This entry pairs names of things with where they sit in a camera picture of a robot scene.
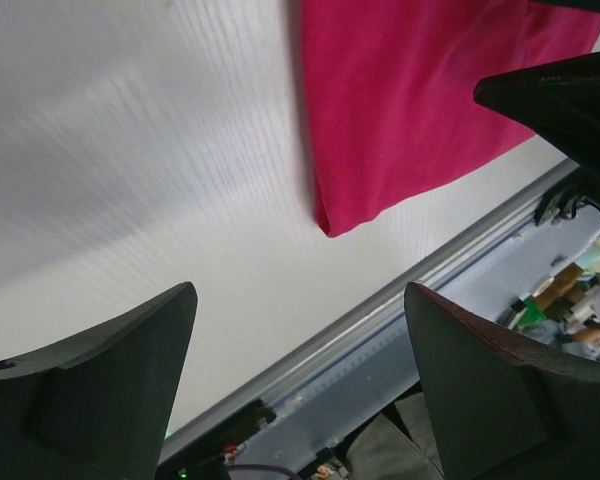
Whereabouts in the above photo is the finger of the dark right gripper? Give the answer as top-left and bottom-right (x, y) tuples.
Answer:
(473, 52), (600, 180)

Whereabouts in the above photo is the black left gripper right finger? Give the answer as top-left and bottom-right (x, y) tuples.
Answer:
(404, 283), (600, 479)

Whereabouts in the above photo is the magenta t shirt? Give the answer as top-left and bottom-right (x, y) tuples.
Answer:
(300, 1), (600, 237)

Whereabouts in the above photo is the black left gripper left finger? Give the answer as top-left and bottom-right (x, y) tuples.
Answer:
(0, 282), (198, 479)

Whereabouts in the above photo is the aluminium mounting rail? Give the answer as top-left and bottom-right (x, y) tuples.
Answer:
(159, 160), (581, 479)

